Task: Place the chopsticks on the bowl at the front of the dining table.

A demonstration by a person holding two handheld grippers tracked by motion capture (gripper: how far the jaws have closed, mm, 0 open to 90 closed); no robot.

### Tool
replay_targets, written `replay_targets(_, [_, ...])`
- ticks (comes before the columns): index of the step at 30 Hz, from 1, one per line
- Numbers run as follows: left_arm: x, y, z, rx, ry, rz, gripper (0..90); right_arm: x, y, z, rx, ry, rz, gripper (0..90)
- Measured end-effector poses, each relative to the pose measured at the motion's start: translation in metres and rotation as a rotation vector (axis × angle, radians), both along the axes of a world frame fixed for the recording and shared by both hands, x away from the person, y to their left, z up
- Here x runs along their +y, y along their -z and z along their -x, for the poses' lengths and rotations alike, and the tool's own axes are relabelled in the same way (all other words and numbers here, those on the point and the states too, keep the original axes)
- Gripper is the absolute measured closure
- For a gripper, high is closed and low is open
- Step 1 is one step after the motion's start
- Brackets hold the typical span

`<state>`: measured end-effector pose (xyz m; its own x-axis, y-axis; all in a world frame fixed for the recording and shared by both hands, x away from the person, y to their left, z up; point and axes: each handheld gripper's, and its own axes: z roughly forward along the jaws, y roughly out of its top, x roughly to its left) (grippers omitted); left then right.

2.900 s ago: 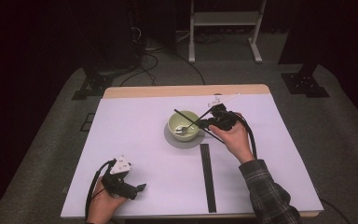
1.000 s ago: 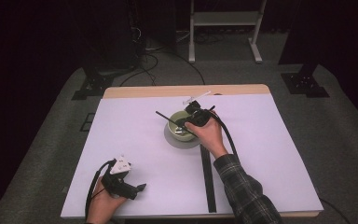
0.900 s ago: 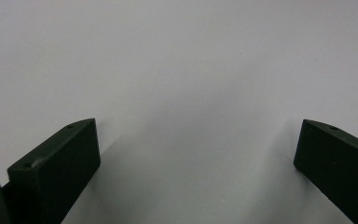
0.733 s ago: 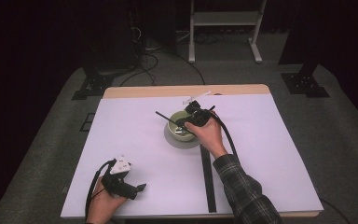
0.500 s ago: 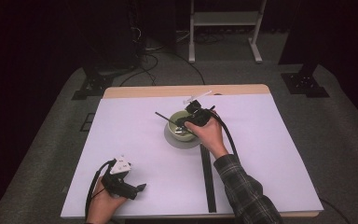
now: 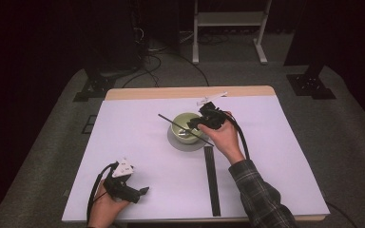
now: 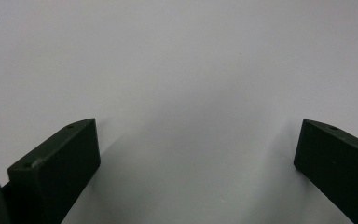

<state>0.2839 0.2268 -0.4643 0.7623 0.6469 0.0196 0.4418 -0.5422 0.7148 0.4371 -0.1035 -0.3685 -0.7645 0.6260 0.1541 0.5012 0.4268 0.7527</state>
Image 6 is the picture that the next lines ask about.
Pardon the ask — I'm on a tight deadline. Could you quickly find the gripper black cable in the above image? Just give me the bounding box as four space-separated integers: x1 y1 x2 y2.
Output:
221 108 359 228
86 161 121 227

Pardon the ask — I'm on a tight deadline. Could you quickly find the white metal stand frame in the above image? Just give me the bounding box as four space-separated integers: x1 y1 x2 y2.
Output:
192 0 273 66

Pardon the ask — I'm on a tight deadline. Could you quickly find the green ceramic bowl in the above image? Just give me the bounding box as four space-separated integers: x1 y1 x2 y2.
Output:
170 112 204 145

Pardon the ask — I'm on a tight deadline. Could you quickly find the black stand base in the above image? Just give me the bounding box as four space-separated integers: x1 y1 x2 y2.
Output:
286 63 336 101
72 67 118 103

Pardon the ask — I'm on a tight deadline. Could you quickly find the person's left hand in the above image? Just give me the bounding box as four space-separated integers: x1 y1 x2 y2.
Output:
88 180 131 228

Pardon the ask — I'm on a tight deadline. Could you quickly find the person's right hand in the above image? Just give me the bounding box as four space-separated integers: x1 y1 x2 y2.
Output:
197 110 246 165

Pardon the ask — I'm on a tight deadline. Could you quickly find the white table mat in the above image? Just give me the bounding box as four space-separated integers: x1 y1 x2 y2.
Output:
61 95 331 222

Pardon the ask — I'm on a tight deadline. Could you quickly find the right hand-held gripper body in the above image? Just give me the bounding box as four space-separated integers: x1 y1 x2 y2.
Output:
196 91 228 131

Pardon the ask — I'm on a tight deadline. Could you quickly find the black floor cable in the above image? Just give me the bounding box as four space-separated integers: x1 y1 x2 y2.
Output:
170 52 210 87
122 54 163 88

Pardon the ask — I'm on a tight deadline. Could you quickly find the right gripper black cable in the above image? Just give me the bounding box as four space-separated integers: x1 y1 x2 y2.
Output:
221 108 359 228

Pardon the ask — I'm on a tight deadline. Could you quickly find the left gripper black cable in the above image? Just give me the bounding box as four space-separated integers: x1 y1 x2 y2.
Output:
86 161 121 227

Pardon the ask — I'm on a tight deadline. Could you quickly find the round grey coaster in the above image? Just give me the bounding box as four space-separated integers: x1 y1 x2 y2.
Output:
166 124 210 152

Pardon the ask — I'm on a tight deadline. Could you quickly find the black chopstick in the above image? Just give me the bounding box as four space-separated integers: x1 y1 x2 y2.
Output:
211 145 221 218
157 113 216 147
203 145 216 218
207 145 219 218

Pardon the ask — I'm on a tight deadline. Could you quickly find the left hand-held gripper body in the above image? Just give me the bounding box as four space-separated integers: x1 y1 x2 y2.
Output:
104 158 141 204

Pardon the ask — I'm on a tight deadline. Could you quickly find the bundle of floor cables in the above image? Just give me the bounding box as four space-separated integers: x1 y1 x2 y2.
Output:
198 32 231 46

